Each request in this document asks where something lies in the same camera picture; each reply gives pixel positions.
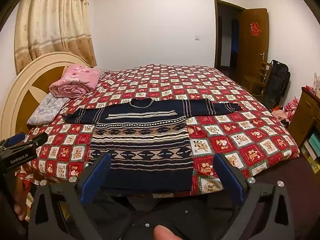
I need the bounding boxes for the pile of red pink clothes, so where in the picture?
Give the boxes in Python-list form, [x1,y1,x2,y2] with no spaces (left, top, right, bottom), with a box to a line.
[271,97,300,123]

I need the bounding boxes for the person's dark trousers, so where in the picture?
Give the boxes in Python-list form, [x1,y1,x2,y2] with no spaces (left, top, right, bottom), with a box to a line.
[50,191,250,240]

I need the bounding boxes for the brown wooden cabinet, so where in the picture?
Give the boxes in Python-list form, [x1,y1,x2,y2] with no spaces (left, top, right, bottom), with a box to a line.
[287,86,320,148]

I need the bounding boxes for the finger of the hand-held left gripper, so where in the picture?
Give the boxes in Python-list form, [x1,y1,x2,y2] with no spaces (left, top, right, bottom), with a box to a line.
[23,132,49,147]
[7,132,26,145]

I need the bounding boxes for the navy patterned knit sweater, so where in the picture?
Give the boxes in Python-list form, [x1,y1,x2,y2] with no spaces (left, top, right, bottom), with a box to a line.
[64,97,243,193]

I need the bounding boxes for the black bag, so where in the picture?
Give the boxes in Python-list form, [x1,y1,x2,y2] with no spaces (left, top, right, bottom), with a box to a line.
[265,59,291,108]

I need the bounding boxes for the brown wooden door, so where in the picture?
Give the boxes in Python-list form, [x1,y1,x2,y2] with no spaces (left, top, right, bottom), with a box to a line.
[236,8,270,91]

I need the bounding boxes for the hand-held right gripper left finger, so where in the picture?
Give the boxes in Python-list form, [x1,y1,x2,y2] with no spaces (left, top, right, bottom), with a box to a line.
[29,152,112,240]

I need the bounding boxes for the person's right hand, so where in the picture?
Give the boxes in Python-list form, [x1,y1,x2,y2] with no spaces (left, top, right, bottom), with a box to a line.
[153,225,182,240]

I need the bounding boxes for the wooden chair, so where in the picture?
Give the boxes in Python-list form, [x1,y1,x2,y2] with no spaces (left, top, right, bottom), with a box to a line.
[243,60,273,97]

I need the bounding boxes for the beige patterned curtain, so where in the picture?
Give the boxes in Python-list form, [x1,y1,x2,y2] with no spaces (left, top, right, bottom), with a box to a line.
[14,0,97,74]

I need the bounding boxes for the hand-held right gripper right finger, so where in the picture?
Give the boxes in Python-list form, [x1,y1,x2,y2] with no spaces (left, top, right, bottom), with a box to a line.
[213,152,296,240]

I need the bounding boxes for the person's left hand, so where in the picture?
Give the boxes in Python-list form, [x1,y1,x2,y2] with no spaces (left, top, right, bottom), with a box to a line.
[11,177,29,222]

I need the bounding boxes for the red paper door decoration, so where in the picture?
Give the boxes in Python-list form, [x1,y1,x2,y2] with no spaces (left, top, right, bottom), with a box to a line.
[249,22,261,37]

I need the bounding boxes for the red checkered cartoon bedspread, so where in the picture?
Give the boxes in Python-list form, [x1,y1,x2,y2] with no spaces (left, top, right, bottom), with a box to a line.
[15,64,300,196]

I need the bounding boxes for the cream and brown headboard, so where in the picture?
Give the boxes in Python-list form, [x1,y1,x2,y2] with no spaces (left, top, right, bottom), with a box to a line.
[0,52,97,140]

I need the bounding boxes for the pale floral pillow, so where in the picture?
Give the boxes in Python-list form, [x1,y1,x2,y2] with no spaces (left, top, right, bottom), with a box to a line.
[27,94,69,126]

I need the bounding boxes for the pink folded quilt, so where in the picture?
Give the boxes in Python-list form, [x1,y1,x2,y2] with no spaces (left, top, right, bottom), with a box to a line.
[49,64,102,99]

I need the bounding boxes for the dark wooden door frame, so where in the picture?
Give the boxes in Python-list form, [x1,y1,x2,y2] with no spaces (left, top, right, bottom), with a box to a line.
[214,0,244,68]

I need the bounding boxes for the row of folders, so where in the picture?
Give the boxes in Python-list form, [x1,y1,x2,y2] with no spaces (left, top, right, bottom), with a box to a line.
[299,132,320,174]

